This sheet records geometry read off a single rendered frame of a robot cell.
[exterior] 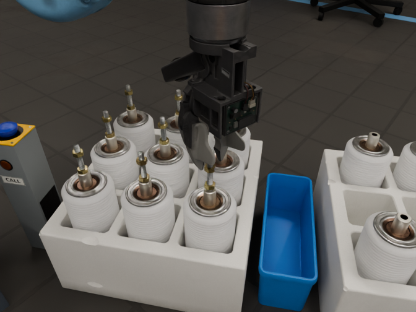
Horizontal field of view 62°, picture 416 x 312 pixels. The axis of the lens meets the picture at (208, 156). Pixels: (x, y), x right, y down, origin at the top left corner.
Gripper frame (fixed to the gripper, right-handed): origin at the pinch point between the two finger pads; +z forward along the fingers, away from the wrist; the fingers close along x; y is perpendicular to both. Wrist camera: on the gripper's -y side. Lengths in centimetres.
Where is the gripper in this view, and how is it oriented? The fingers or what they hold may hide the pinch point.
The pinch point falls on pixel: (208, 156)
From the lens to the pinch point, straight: 56.1
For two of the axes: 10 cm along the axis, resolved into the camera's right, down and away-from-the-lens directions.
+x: 8.0, -3.7, 4.8
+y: 6.0, 4.8, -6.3
